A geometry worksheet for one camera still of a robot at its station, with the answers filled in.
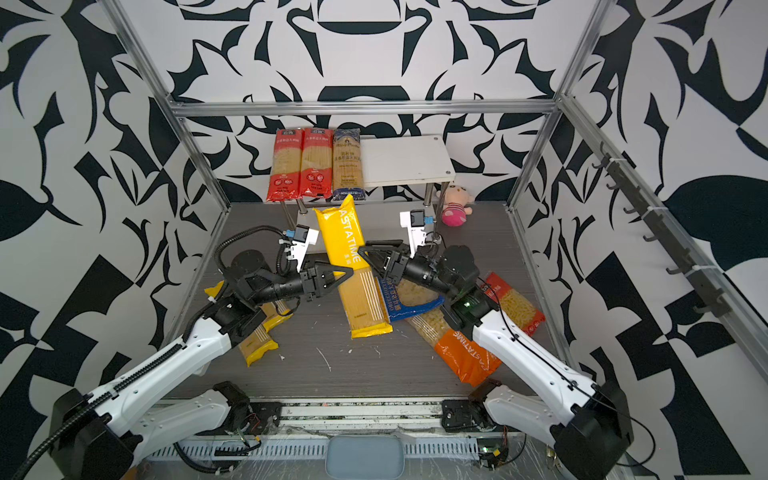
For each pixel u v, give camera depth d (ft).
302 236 1.94
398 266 1.82
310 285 1.88
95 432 1.25
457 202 3.69
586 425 1.25
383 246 2.05
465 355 2.68
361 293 2.06
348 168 2.55
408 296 3.01
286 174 2.51
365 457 2.24
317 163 2.60
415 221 1.86
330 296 1.97
